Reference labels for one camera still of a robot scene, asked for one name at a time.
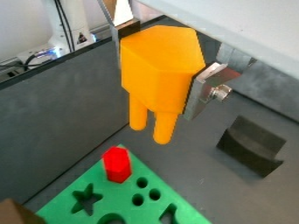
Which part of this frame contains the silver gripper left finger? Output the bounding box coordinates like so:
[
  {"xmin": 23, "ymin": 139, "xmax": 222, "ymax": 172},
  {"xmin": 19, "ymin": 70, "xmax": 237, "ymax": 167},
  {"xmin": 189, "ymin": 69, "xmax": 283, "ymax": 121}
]
[{"xmin": 98, "ymin": 0, "xmax": 141, "ymax": 61}]

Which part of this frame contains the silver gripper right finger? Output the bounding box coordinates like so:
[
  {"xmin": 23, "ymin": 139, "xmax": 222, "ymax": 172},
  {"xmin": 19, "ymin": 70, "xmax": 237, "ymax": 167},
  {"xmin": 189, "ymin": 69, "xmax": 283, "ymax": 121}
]
[{"xmin": 183, "ymin": 43, "xmax": 257, "ymax": 121}]

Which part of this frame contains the yellow three prong object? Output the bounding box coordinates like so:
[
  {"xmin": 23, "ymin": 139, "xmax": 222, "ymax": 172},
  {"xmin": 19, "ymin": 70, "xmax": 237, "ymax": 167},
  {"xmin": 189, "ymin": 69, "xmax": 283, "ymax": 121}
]
[{"xmin": 121, "ymin": 25, "xmax": 206, "ymax": 144}]

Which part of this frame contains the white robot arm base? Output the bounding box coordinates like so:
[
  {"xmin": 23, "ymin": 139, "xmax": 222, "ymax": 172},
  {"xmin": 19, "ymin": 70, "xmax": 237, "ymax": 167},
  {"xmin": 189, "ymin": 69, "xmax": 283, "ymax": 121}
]
[{"xmin": 18, "ymin": 0, "xmax": 97, "ymax": 67}]

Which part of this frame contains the black curved fixture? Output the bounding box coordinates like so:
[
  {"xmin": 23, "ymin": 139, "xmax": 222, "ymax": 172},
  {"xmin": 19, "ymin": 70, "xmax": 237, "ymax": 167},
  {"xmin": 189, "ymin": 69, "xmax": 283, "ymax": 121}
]
[{"xmin": 218, "ymin": 115, "xmax": 286, "ymax": 178}]

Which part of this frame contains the green shape sorting board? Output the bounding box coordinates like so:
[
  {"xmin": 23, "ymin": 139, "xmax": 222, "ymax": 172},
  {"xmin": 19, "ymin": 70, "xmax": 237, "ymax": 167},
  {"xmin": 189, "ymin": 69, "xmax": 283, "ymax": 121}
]
[{"xmin": 38, "ymin": 144, "xmax": 213, "ymax": 224}]

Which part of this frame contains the red hexagonal block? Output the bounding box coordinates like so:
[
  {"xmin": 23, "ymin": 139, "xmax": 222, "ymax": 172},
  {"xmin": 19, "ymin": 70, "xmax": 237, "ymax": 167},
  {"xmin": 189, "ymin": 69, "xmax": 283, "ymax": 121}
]
[{"xmin": 102, "ymin": 146, "xmax": 133, "ymax": 184}]

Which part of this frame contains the brown arch block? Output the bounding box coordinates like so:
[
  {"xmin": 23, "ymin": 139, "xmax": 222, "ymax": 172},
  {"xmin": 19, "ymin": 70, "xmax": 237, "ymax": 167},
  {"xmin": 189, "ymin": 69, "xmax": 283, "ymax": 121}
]
[{"xmin": 0, "ymin": 199, "xmax": 46, "ymax": 224}]

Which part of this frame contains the black cable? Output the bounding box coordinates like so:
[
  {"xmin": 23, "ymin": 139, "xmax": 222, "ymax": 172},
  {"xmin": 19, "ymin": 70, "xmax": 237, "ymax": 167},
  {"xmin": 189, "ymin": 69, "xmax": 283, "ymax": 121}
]
[{"xmin": 52, "ymin": 0, "xmax": 78, "ymax": 53}]

